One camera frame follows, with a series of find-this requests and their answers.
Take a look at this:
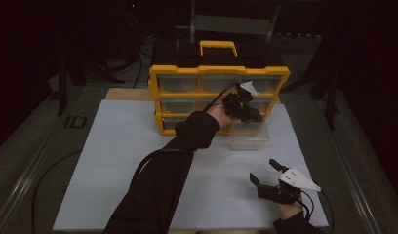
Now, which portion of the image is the grey metal stand frame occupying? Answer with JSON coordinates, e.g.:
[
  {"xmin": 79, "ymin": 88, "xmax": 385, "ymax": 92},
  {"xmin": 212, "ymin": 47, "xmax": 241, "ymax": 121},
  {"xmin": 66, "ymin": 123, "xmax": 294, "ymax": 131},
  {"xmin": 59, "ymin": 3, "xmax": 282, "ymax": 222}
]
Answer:
[{"xmin": 188, "ymin": 0, "xmax": 282, "ymax": 44}]

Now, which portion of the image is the small black rectangular bracket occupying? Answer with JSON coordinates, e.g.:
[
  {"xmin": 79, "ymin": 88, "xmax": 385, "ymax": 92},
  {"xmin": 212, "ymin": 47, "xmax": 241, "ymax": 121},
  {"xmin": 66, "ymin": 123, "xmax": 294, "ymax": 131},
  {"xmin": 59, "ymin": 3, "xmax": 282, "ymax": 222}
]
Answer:
[{"xmin": 63, "ymin": 114, "xmax": 88, "ymax": 130}]

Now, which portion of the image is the yellow black drawer organizer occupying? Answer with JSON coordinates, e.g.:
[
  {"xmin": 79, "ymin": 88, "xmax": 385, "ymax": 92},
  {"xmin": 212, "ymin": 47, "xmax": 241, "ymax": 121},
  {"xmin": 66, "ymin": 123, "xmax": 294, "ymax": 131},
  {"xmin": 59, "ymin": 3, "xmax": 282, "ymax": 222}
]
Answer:
[{"xmin": 147, "ymin": 39, "xmax": 291, "ymax": 137}]

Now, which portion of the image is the right hand-held gripper cable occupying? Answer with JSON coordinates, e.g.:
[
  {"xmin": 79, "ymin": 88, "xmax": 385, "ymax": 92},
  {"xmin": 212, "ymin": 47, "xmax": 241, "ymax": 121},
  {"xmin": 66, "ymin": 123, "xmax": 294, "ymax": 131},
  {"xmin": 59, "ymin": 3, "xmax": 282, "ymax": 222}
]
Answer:
[{"xmin": 296, "ymin": 189, "xmax": 336, "ymax": 229}]

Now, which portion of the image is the grey metal rail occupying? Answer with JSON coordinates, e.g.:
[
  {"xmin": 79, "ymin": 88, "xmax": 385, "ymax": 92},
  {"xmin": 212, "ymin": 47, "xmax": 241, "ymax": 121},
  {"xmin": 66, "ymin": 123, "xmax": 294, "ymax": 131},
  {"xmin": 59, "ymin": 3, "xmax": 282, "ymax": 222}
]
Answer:
[
  {"xmin": 317, "ymin": 97, "xmax": 383, "ymax": 234},
  {"xmin": 0, "ymin": 118, "xmax": 69, "ymax": 234}
]

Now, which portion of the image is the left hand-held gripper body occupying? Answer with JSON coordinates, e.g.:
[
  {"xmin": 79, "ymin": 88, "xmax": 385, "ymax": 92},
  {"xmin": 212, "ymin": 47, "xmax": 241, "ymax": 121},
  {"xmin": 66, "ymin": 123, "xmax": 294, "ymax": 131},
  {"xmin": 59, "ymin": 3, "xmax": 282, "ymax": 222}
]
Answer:
[{"xmin": 222, "ymin": 81, "xmax": 260, "ymax": 123}]

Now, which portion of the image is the clear plastic drawer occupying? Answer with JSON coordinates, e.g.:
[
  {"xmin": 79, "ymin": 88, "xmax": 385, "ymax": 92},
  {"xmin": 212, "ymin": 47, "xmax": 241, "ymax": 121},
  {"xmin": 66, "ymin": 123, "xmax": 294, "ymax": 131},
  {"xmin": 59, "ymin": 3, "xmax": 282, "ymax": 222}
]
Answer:
[{"xmin": 229, "ymin": 121, "xmax": 271, "ymax": 152}]

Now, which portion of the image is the person's left hand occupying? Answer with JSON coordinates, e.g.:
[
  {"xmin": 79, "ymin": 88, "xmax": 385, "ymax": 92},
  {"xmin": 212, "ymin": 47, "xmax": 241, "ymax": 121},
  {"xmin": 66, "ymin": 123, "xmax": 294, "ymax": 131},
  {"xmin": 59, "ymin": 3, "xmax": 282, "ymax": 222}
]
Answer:
[{"xmin": 206, "ymin": 102, "xmax": 242, "ymax": 129}]

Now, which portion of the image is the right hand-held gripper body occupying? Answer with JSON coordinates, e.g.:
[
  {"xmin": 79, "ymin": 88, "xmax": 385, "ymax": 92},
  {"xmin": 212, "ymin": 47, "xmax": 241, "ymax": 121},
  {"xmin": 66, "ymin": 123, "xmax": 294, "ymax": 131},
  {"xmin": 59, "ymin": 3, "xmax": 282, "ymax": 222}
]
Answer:
[{"xmin": 257, "ymin": 166, "xmax": 322, "ymax": 207}]

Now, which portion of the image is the brown wooden board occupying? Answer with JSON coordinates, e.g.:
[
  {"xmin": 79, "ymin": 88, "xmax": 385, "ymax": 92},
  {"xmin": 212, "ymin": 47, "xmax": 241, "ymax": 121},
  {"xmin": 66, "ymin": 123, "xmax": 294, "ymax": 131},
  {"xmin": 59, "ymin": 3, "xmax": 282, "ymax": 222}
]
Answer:
[{"xmin": 103, "ymin": 87, "xmax": 154, "ymax": 101}]

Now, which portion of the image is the black floor cable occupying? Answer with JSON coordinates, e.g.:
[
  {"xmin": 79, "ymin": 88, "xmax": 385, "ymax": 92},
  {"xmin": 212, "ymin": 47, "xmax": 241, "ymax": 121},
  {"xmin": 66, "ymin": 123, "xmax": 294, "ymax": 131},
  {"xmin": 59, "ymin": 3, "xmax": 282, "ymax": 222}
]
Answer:
[{"xmin": 30, "ymin": 149, "xmax": 84, "ymax": 234}]

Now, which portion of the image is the black hanging cable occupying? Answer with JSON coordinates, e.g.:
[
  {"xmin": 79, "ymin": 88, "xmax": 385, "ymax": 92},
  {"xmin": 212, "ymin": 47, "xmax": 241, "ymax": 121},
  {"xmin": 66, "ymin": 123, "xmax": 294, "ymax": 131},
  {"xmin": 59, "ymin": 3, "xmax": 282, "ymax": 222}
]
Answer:
[{"xmin": 131, "ymin": 32, "xmax": 156, "ymax": 90}]

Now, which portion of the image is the black tripod stand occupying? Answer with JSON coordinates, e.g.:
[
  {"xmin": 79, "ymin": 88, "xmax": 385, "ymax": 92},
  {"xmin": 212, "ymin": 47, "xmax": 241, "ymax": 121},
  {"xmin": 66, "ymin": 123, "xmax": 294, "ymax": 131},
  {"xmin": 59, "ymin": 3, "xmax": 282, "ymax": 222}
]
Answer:
[
  {"xmin": 55, "ymin": 57, "xmax": 125, "ymax": 117},
  {"xmin": 280, "ymin": 62, "xmax": 342, "ymax": 132}
]

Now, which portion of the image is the person's right hand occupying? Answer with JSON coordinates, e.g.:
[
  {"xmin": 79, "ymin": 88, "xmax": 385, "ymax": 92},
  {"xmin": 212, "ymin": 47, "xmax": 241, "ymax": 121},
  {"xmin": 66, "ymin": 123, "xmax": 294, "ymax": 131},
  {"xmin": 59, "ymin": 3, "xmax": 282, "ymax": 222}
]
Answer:
[{"xmin": 276, "ymin": 198, "xmax": 305, "ymax": 222}]

